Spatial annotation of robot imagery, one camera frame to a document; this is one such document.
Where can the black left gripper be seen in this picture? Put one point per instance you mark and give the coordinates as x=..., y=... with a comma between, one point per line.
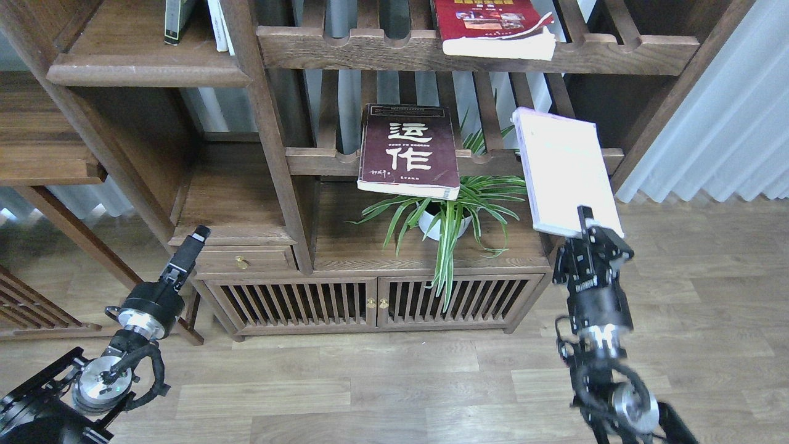
x=152, y=308

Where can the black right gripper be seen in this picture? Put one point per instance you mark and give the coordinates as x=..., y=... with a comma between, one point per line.
x=589, y=266

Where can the white lavender paperback book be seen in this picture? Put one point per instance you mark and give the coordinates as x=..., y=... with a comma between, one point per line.
x=563, y=168

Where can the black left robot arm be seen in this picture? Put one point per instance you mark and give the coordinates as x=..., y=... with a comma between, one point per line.
x=74, y=400

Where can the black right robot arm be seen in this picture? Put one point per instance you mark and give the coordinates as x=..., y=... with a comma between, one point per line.
x=611, y=397

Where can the red book on top shelf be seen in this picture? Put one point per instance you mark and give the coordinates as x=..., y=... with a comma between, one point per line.
x=494, y=29

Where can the green spider plant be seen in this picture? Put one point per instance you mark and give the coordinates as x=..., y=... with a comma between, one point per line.
x=477, y=194

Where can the white plant pot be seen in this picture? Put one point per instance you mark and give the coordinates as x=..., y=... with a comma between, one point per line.
x=430, y=225

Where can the white curtain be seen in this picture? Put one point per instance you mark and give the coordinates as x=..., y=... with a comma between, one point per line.
x=730, y=135

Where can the wooden side furniture left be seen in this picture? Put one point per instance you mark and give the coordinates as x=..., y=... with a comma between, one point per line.
x=40, y=149

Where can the dark red book white characters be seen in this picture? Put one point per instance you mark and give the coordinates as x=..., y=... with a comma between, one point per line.
x=408, y=150

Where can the dark wooden bookshelf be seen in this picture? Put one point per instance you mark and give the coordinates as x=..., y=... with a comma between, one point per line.
x=249, y=144

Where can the white upright book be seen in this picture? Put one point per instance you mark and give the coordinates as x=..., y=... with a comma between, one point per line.
x=223, y=41

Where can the dark green upright book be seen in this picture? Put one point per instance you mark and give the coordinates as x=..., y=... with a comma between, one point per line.
x=177, y=14

